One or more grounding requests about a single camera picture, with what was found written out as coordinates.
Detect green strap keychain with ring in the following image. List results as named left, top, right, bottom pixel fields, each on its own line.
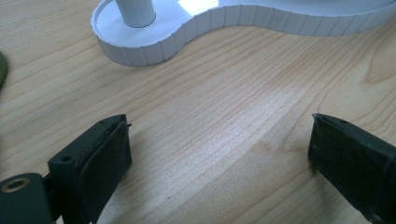
left=0, top=50, right=9, bottom=91

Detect white key stand with bowl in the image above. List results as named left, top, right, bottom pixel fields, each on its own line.
left=90, top=0, right=396, bottom=68

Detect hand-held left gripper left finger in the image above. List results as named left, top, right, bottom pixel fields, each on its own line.
left=47, top=113, right=133, bottom=224

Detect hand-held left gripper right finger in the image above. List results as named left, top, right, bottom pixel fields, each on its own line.
left=307, top=113, right=396, bottom=224

